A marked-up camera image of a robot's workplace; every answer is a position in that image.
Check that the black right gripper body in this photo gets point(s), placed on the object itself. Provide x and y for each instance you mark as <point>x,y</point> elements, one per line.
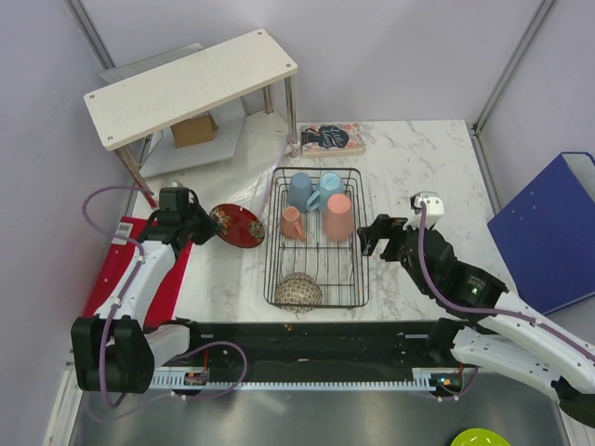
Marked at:
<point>391,229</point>

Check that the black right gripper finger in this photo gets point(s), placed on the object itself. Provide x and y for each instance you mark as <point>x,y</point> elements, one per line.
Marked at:
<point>368,249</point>
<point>368,235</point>

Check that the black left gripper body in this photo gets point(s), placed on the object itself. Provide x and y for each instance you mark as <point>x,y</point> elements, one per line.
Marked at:
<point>200,227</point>

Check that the pink tumbler cup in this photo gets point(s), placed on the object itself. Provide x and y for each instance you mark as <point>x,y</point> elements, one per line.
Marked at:
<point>338,220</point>

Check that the red floral plate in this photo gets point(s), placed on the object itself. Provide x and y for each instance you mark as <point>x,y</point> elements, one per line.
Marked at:
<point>239,226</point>

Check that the pink mug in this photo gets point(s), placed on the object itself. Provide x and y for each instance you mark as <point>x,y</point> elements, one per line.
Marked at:
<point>291,224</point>

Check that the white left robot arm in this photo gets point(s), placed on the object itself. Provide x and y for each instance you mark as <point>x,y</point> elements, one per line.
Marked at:
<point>111,351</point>

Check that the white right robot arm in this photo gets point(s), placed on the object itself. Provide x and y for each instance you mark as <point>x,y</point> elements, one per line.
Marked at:
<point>487,325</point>

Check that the light blue mug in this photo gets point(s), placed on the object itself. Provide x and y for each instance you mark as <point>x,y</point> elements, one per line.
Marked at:
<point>328,185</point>

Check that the red folder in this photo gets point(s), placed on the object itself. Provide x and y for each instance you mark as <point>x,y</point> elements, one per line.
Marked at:
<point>116,261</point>

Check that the blue tumbler cup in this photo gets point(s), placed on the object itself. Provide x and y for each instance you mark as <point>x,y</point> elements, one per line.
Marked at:
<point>300,190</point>

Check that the patterned ceramic bowl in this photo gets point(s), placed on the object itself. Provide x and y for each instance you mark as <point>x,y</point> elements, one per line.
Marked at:
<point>298,292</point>

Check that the cardboard box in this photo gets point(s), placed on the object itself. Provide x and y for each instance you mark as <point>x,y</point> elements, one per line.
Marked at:
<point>194,131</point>

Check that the floral cover book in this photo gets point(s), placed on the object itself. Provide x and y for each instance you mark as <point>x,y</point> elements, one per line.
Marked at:
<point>332,140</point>

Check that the white wooden shelf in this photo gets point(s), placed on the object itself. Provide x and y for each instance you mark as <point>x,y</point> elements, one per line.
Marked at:
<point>148,102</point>

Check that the blue binder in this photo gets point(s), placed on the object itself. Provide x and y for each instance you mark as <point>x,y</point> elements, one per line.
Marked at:
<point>545,234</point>

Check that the green plate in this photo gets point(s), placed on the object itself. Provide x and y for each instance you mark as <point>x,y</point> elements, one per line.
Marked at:
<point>478,437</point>

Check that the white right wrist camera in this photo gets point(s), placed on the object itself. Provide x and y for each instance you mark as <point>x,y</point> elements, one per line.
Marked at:
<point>433,206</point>

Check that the black wire dish rack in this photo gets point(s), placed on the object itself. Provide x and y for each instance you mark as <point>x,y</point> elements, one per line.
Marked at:
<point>338,268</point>

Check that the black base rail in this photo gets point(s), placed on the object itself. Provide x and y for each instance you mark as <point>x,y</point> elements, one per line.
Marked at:
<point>355,349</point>

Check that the white slotted cable duct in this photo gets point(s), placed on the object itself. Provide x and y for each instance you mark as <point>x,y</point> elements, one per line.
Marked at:
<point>194,379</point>

